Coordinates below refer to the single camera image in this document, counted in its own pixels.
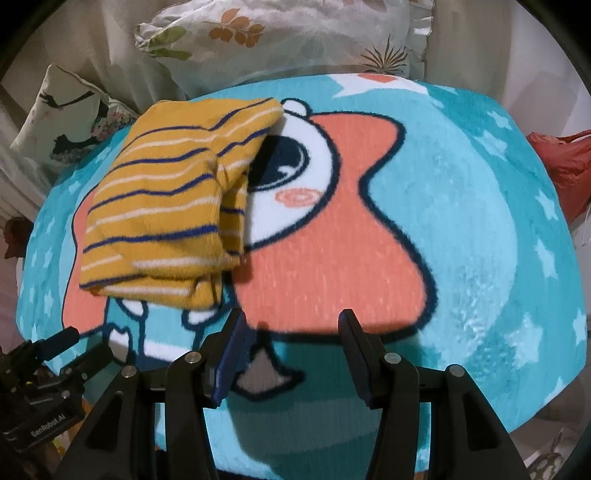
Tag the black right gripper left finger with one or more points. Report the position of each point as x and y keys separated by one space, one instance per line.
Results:
x=150 y=425

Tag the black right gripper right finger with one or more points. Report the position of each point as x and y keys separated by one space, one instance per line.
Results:
x=468 y=439

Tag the orange striped knit sweater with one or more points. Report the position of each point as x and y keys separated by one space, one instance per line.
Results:
x=168 y=218

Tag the dark red cloth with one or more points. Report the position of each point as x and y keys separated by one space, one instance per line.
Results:
x=17 y=232

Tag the turquoise cartoon fleece blanket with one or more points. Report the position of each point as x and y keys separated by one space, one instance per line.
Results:
x=422 y=208

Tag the white eyelash print cushion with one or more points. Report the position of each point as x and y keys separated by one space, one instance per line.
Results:
x=69 y=118

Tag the white floral pillow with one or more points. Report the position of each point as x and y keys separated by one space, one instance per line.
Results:
x=211 y=45

